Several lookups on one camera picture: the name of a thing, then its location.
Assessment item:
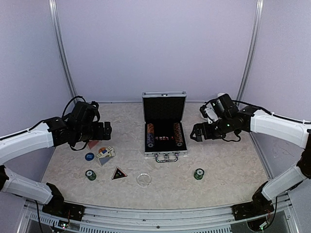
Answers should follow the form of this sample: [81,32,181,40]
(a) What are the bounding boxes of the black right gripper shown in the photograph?
[190,116,233,142]

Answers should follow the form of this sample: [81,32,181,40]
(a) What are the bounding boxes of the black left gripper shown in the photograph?
[74,121,111,142]

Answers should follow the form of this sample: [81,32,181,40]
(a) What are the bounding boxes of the blue playing card deck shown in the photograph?
[95,146,116,166]

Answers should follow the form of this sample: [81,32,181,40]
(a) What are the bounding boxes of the aluminium poker case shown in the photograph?
[142,91,188,163]

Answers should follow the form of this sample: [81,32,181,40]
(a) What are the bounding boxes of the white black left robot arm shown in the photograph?
[0,101,112,221]

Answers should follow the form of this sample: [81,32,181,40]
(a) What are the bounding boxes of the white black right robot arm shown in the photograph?
[190,93,311,220]

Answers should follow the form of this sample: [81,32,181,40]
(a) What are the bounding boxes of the right poker chip row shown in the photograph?
[173,123,184,147]

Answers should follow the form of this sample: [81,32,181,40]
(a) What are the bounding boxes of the poker chip row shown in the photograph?
[173,123,184,147]
[146,123,155,148]

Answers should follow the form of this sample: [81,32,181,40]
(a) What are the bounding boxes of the red playing card deck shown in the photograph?
[87,140,99,150]

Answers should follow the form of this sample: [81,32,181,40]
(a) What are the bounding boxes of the orange round button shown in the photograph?
[98,147,106,153]

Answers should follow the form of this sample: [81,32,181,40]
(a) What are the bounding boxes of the white swirl plate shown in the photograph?
[199,105,207,119]

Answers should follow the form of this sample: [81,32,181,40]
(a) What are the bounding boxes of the blue small blind button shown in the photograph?
[85,152,95,161]

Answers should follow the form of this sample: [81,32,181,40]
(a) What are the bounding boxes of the red dice row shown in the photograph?
[155,136,170,141]

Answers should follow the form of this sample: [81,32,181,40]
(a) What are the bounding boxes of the right green chip stack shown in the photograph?
[193,168,205,180]

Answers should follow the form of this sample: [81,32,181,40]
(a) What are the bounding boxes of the green chip stack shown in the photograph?
[85,169,97,181]
[193,168,205,180]

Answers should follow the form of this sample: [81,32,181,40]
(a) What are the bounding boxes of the left poker chip row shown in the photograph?
[146,123,155,148]

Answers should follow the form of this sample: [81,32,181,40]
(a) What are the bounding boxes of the black triangular dealer button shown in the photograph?
[112,166,127,180]

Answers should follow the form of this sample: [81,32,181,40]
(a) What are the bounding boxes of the left green chip stack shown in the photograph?
[85,169,97,181]

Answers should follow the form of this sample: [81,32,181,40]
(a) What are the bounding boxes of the clear round plastic lid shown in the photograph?
[136,173,152,187]

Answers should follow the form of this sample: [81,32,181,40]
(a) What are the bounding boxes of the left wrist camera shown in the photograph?
[91,101,99,109]

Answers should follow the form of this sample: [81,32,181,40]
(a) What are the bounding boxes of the front aluminium rail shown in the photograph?
[24,205,292,233]

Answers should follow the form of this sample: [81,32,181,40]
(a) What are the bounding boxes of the right aluminium frame post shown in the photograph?
[236,0,264,101]

